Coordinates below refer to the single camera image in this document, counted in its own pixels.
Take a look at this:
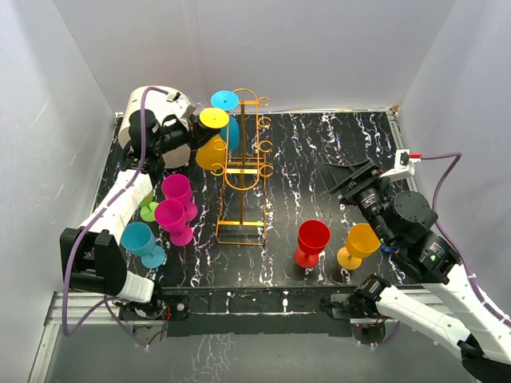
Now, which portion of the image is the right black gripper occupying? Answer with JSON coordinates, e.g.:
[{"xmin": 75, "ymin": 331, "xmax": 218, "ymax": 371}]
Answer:
[{"xmin": 314, "ymin": 159, "xmax": 393, "ymax": 246}]

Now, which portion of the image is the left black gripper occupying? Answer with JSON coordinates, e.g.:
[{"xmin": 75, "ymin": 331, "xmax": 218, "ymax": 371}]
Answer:
[{"xmin": 153, "ymin": 116, "xmax": 220, "ymax": 156}]

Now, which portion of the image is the orange wine glass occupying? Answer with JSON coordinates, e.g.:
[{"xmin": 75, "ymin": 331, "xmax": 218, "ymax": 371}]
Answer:
[
  {"xmin": 196, "ymin": 108, "xmax": 229, "ymax": 171},
  {"xmin": 337, "ymin": 223, "xmax": 381, "ymax": 270}
]

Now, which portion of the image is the blue wine glass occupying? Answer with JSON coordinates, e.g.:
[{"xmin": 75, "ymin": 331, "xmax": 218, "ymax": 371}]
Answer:
[
  {"xmin": 211, "ymin": 90, "xmax": 240, "ymax": 151},
  {"xmin": 121, "ymin": 222, "xmax": 165, "ymax": 269}
]

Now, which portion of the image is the red wine glass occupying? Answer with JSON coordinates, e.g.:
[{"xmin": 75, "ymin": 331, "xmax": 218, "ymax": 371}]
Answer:
[{"xmin": 294, "ymin": 219, "xmax": 331, "ymax": 269}]

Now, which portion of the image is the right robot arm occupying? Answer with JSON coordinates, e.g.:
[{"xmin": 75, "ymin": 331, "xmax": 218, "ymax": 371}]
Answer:
[{"xmin": 317, "ymin": 158, "xmax": 510, "ymax": 382}]

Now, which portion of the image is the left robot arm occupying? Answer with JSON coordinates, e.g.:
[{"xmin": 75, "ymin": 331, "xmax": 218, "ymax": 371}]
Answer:
[{"xmin": 59, "ymin": 109, "xmax": 220, "ymax": 318}]

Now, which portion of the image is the magenta wine glass rear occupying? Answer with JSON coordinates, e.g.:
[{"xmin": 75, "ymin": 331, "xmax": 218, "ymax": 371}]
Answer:
[{"xmin": 160, "ymin": 174, "xmax": 198, "ymax": 222}]

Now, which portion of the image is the magenta wine glass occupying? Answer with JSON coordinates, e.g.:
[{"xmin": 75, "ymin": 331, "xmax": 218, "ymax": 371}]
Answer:
[
  {"xmin": 154, "ymin": 199, "xmax": 193, "ymax": 247},
  {"xmin": 160, "ymin": 174, "xmax": 198, "ymax": 222}
]

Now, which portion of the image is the magenta wine glass front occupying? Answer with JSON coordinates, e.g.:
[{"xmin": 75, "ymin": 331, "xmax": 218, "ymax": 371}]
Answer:
[{"xmin": 154, "ymin": 199, "xmax": 193, "ymax": 247}]

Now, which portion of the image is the green wine glass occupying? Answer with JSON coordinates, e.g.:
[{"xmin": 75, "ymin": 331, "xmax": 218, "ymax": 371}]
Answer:
[{"xmin": 140, "ymin": 191, "xmax": 158, "ymax": 223}]

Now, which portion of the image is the white cylindrical container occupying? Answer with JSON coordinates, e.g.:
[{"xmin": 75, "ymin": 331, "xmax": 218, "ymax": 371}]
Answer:
[{"xmin": 117, "ymin": 85, "xmax": 192, "ymax": 169}]

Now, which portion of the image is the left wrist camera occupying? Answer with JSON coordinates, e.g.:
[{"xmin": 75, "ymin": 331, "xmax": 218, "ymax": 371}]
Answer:
[{"xmin": 166, "ymin": 89, "xmax": 196, "ymax": 125}]

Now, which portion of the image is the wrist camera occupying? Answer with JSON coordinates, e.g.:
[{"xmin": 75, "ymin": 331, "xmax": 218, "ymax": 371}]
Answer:
[
  {"xmin": 381, "ymin": 149, "xmax": 422, "ymax": 182},
  {"xmin": 166, "ymin": 89, "xmax": 196, "ymax": 125}
]

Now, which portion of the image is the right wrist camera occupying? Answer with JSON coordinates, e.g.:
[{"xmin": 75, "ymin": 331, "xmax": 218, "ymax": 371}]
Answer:
[{"xmin": 381, "ymin": 149, "xmax": 422, "ymax": 182}]

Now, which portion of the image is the blue handled tool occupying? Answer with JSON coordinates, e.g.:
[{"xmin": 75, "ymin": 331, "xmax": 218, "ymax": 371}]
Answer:
[{"xmin": 380, "ymin": 245, "xmax": 399, "ymax": 255}]

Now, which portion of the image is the gold wire glass rack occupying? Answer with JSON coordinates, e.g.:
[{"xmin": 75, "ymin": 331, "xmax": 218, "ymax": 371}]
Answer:
[{"xmin": 211, "ymin": 88, "xmax": 273, "ymax": 247}]

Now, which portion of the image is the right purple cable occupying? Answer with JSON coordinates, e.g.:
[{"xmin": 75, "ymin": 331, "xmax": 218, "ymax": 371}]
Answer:
[{"xmin": 418, "ymin": 151, "xmax": 511, "ymax": 320}]

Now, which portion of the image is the purple cable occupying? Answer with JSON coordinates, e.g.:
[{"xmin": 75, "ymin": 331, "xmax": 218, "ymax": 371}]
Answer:
[
  {"xmin": 62, "ymin": 85, "xmax": 170, "ymax": 348},
  {"xmin": 418, "ymin": 151, "xmax": 511, "ymax": 320}
]

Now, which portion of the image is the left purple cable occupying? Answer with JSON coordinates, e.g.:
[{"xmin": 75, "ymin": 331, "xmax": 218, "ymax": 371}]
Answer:
[{"xmin": 62, "ymin": 85, "xmax": 170, "ymax": 348}]

